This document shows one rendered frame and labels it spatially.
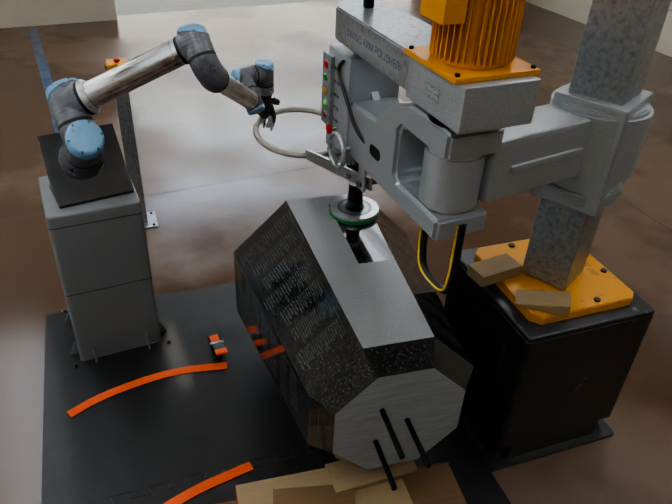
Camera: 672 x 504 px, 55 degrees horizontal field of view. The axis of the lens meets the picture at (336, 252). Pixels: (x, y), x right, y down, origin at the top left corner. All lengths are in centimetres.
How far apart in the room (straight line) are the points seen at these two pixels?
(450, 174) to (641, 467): 179
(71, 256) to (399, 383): 162
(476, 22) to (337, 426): 134
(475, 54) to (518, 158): 43
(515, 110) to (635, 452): 191
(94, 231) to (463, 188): 170
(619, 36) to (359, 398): 143
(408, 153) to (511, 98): 49
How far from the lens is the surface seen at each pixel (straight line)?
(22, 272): 420
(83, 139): 282
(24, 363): 357
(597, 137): 235
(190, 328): 352
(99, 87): 284
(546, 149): 221
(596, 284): 282
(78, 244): 305
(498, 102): 183
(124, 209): 299
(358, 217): 274
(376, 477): 260
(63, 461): 306
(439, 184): 200
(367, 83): 246
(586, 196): 247
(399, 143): 217
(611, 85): 236
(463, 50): 184
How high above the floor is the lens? 233
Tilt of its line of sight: 35 degrees down
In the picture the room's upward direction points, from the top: 3 degrees clockwise
